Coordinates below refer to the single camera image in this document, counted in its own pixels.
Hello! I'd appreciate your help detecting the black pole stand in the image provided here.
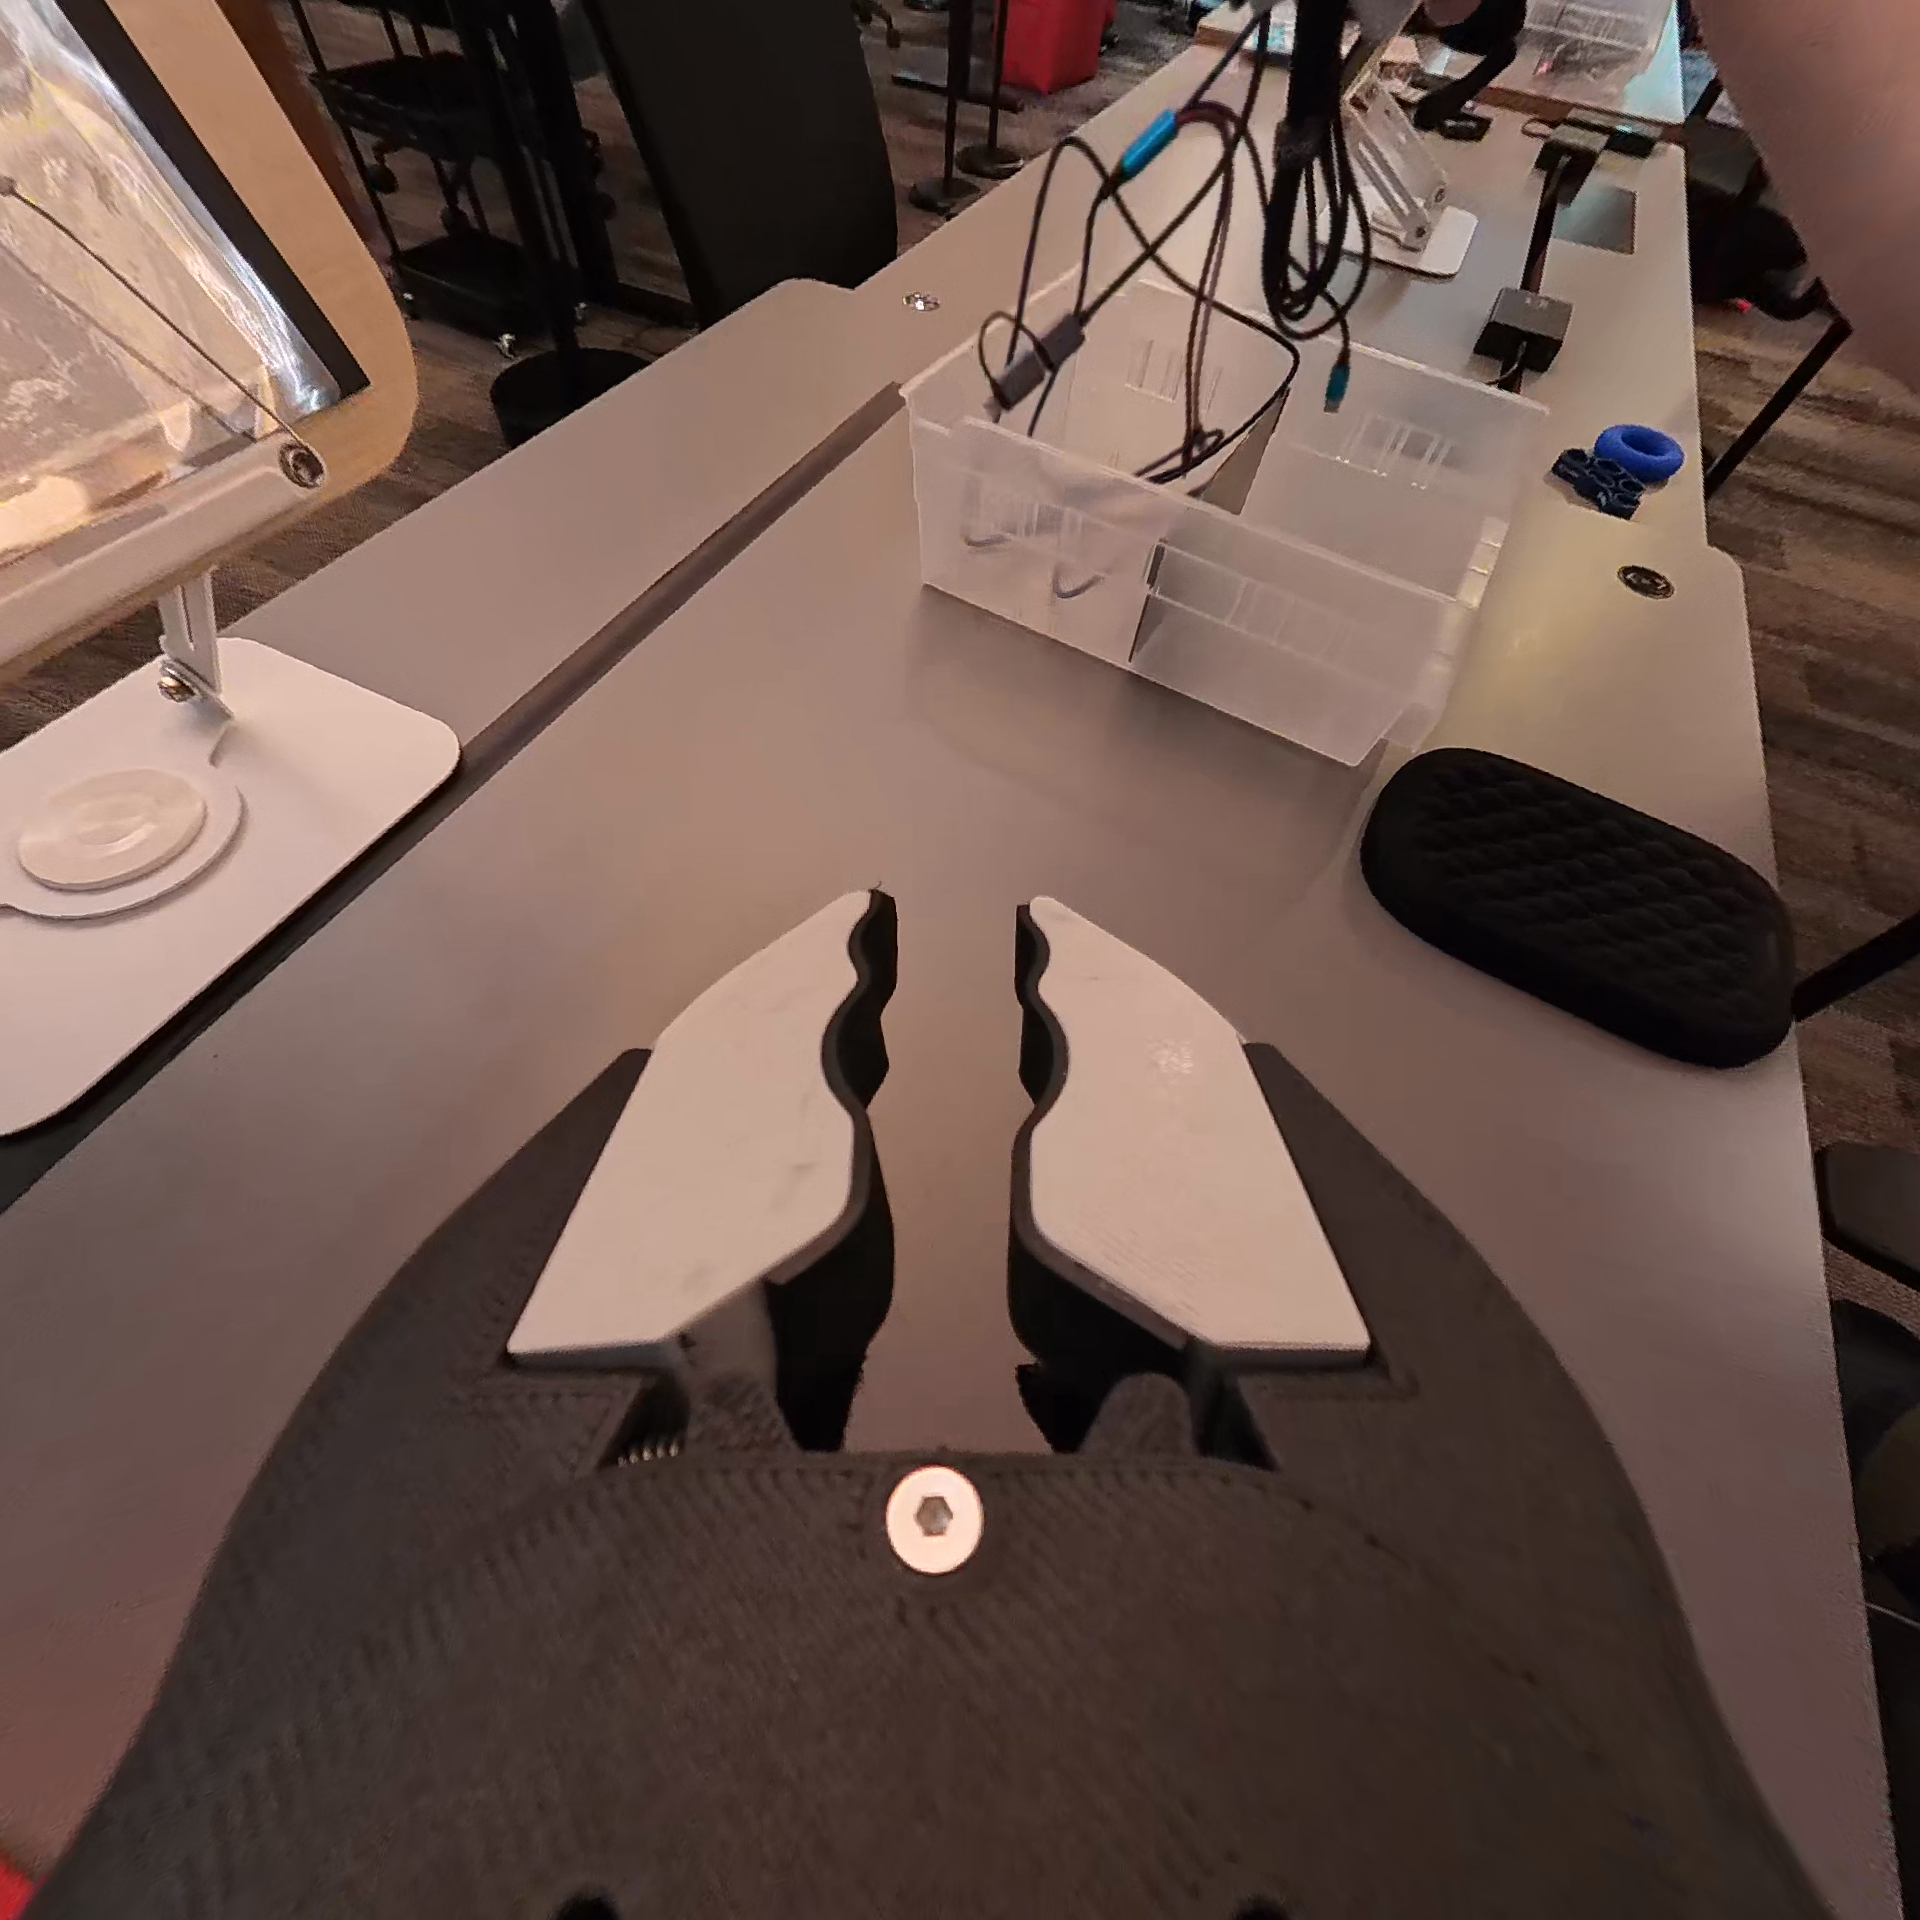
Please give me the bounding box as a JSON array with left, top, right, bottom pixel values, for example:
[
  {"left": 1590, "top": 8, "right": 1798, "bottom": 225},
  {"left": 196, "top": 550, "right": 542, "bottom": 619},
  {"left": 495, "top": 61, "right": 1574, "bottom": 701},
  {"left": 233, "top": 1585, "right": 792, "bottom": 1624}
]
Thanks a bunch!
[{"left": 491, "top": 348, "right": 650, "bottom": 448}]

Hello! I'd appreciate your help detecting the person's right forearm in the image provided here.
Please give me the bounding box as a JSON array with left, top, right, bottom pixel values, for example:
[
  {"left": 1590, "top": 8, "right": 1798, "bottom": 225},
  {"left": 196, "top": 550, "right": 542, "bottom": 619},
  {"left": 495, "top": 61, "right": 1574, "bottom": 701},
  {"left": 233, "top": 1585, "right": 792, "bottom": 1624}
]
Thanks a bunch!
[{"left": 1691, "top": 0, "right": 1920, "bottom": 379}]

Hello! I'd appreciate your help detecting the blue braided multi-head cable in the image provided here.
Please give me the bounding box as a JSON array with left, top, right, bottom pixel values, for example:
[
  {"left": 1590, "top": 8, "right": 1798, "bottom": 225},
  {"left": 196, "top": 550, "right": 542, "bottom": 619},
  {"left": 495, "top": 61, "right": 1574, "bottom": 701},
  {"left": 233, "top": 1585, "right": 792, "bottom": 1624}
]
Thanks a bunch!
[{"left": 1006, "top": 88, "right": 1361, "bottom": 483}]

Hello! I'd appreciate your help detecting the black rolling cart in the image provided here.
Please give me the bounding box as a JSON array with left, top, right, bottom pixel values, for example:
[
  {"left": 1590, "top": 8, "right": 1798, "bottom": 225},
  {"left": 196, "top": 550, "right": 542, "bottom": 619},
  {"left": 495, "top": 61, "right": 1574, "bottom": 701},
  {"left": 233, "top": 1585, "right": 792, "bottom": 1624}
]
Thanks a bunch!
[{"left": 294, "top": 0, "right": 620, "bottom": 345}]

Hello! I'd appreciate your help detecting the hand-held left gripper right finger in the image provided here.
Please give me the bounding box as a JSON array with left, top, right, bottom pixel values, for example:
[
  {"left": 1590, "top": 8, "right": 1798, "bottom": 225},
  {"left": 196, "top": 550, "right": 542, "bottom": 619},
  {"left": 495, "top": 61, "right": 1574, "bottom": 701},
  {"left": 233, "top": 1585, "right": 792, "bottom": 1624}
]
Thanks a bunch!
[{"left": 1011, "top": 895, "right": 1376, "bottom": 1368}]

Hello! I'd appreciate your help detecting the black wrist rest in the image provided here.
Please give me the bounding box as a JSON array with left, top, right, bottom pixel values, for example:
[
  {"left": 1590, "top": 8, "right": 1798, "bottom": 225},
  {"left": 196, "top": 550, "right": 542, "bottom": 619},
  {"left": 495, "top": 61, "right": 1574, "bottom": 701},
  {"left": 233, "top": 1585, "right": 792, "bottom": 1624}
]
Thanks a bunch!
[{"left": 1361, "top": 745, "right": 1799, "bottom": 1071}]

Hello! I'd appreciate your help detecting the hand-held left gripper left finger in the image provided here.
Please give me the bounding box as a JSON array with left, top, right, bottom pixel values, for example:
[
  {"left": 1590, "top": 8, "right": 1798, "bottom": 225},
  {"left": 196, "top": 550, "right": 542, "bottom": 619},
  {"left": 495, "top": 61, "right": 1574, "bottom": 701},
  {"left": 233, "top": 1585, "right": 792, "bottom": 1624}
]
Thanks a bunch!
[{"left": 503, "top": 887, "right": 904, "bottom": 1368}]

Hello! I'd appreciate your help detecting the red plastic bin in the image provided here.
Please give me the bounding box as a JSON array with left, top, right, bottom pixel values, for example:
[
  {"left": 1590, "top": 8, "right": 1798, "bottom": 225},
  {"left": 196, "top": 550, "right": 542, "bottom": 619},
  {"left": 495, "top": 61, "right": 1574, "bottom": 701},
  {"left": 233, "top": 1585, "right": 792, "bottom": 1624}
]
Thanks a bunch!
[{"left": 996, "top": 0, "right": 1120, "bottom": 91}]

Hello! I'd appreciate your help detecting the black adapter box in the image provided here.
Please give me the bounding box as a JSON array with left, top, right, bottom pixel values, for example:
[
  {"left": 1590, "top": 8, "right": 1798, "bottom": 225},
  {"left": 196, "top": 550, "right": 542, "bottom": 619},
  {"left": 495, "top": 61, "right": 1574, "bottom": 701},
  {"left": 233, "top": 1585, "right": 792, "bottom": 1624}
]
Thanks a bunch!
[{"left": 1474, "top": 157, "right": 1580, "bottom": 379}]

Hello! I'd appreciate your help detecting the clear plastic bin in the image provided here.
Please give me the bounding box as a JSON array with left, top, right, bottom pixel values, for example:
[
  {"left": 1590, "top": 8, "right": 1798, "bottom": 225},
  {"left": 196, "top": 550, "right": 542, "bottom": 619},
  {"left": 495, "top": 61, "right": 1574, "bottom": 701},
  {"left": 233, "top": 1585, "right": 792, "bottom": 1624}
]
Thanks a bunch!
[{"left": 900, "top": 269, "right": 1553, "bottom": 771}]

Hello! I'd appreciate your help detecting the white tablet stand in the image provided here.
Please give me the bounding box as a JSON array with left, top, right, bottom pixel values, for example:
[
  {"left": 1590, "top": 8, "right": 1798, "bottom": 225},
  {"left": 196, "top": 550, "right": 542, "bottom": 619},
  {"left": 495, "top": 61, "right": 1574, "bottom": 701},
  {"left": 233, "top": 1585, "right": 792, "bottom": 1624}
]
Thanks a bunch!
[
  {"left": 0, "top": 575, "right": 463, "bottom": 1136},
  {"left": 1343, "top": 59, "right": 1480, "bottom": 278}
]

